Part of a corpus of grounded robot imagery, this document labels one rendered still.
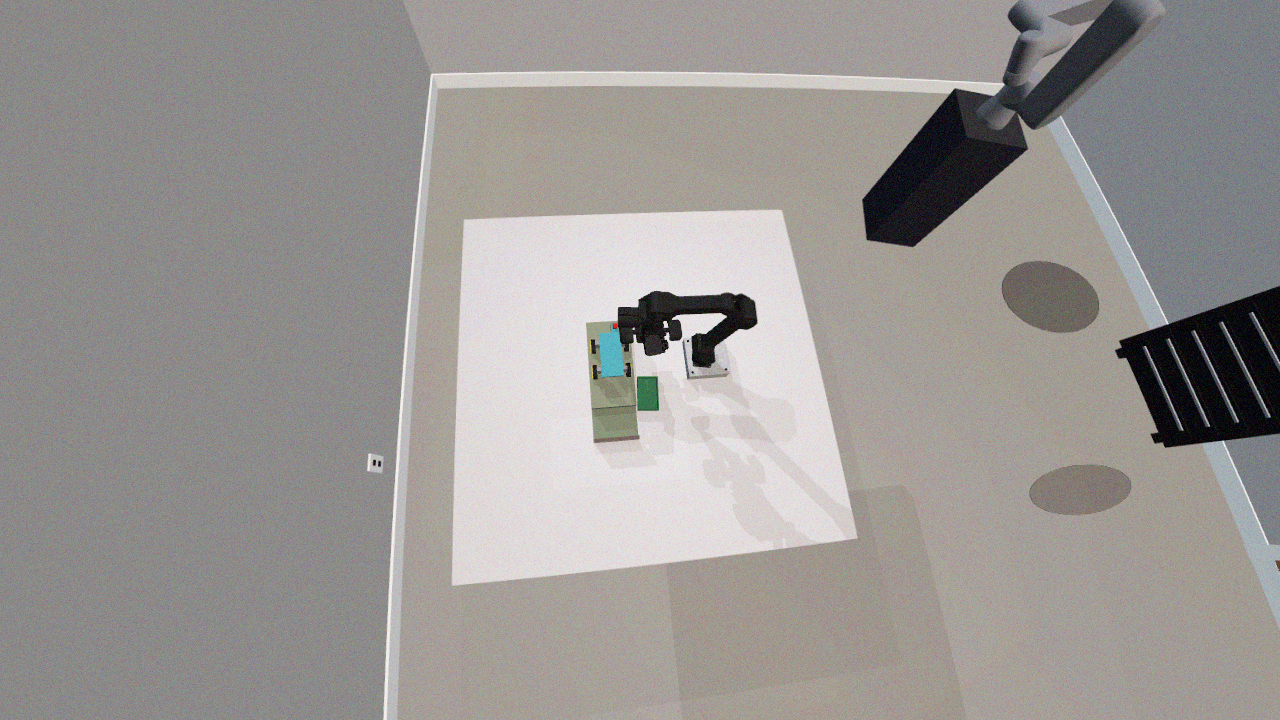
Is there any green tray floor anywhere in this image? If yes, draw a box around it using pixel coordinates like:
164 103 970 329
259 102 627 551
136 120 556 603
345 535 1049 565
639 379 657 407

